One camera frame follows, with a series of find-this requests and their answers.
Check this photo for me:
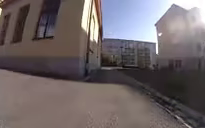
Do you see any grey block building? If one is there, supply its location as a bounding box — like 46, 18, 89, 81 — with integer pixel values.
101, 37, 158, 70

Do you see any yellow building with dark windows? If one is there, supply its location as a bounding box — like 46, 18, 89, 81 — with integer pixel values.
0, 0, 104, 81

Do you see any grey asphalt path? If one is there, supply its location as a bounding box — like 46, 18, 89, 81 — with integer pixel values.
0, 66, 191, 128

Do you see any stone kerb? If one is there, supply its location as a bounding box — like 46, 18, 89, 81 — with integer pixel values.
123, 74, 205, 128

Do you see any pale gabled building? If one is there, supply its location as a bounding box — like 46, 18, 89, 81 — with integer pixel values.
154, 3, 205, 72

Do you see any dark grass strip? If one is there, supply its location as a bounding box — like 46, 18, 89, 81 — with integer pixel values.
123, 68, 205, 118

